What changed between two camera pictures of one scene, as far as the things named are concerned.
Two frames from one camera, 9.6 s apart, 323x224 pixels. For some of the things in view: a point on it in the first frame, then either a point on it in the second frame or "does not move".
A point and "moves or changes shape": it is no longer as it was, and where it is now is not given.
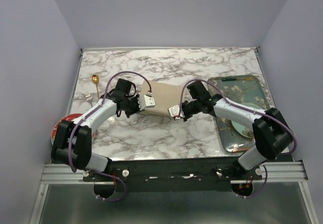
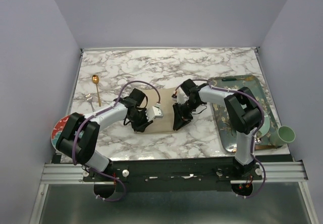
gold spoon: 95,80 does not move
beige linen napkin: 165,96 moves or changes shape
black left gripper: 136,98 -> 142,127
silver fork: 89,97 does not move
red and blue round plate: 70,117 does not move
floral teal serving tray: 240,90 does not move
